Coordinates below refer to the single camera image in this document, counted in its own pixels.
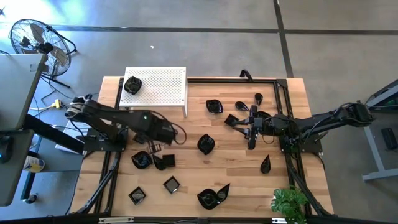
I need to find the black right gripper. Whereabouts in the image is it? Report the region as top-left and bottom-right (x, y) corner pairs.
(231, 105), (271, 151)

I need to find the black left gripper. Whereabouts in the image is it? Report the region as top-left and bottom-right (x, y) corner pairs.
(143, 117), (177, 155)

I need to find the white perforated metal shelf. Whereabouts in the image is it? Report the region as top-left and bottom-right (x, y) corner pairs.
(119, 66), (188, 119)

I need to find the green leafy plant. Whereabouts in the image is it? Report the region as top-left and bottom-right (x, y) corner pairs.
(270, 185), (309, 224)

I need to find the white and yellow cup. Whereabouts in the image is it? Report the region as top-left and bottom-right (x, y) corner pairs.
(23, 155), (46, 174)

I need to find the black flat device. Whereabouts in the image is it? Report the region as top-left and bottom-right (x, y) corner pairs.
(381, 127), (398, 151)

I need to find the light grey desk top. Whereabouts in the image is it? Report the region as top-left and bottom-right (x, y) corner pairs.
(0, 52), (47, 131)

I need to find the black computer mouse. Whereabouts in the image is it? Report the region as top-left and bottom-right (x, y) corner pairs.
(0, 136), (13, 164)

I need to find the black floor fan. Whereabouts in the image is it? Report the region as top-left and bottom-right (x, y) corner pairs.
(9, 18), (78, 90)

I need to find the black aluminium rig frame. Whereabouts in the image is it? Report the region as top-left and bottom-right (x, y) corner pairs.
(70, 77), (335, 224)

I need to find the grey metal desk frame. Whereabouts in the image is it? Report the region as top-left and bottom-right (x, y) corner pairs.
(362, 79), (398, 183)

